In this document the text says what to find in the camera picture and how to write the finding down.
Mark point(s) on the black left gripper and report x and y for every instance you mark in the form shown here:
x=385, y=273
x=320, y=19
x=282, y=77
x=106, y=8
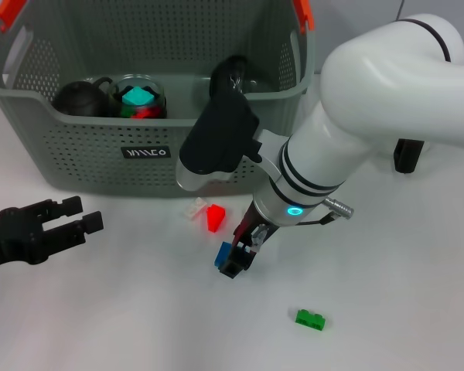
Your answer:
x=15, y=239

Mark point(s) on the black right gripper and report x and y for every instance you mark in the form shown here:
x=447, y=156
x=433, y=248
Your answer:
x=251, y=228

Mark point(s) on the blue toy brick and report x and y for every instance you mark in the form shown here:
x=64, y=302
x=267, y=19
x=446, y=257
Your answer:
x=221, y=257

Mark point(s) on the red sloped toy brick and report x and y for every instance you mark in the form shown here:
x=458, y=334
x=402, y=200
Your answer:
x=215, y=218

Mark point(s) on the green toy brick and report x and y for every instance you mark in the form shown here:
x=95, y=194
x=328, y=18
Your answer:
x=127, y=112
x=309, y=318

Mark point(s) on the orange-red small toy brick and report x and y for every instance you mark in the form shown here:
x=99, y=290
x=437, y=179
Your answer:
x=147, y=113

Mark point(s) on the glass teacup with black holder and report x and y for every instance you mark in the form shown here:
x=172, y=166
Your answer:
x=116, y=90

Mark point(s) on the cyan toy brick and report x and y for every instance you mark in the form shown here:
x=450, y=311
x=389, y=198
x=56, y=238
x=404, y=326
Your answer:
x=137, y=96

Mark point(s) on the black round object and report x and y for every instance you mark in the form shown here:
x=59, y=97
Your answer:
x=226, y=75

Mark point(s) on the silver right gripper elbow plug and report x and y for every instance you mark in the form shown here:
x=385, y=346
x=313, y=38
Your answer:
x=259, y=235

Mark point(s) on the grey perforated plastic storage basket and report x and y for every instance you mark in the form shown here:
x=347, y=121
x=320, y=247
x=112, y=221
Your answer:
x=120, y=170

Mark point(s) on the dark clay teapot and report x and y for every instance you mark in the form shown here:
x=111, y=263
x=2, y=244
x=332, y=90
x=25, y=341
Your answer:
x=77, y=101

